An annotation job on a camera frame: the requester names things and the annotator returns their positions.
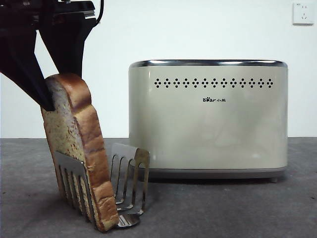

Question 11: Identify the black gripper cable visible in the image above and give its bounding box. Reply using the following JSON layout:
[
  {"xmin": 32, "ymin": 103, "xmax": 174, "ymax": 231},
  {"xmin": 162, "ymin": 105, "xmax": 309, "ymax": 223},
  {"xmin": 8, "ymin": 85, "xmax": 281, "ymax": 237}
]
[{"xmin": 95, "ymin": 0, "xmax": 104, "ymax": 25}]

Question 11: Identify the cream toaster with steel rim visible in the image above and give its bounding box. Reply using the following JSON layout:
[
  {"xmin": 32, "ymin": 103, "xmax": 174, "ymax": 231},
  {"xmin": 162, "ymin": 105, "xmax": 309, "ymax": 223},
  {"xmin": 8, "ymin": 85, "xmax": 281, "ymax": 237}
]
[{"xmin": 128, "ymin": 59, "xmax": 289, "ymax": 183}]

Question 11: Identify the white wall power outlet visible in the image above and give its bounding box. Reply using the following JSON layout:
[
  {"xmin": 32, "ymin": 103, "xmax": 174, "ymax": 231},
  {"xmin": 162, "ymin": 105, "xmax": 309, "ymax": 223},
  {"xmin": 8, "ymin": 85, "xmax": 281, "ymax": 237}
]
[{"xmin": 292, "ymin": 2, "xmax": 314, "ymax": 26}]

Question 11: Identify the stainless steel toast rack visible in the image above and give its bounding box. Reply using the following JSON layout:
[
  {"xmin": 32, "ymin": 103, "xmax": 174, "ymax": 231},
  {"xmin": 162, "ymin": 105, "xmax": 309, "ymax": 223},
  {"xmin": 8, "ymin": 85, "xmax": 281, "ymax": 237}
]
[{"xmin": 54, "ymin": 143, "xmax": 151, "ymax": 229}]

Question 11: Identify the brown-crusted bread slice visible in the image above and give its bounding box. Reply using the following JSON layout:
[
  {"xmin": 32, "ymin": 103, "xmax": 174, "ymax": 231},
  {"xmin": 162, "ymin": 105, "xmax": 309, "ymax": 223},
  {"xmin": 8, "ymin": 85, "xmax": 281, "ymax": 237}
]
[{"xmin": 41, "ymin": 73, "xmax": 119, "ymax": 233}]

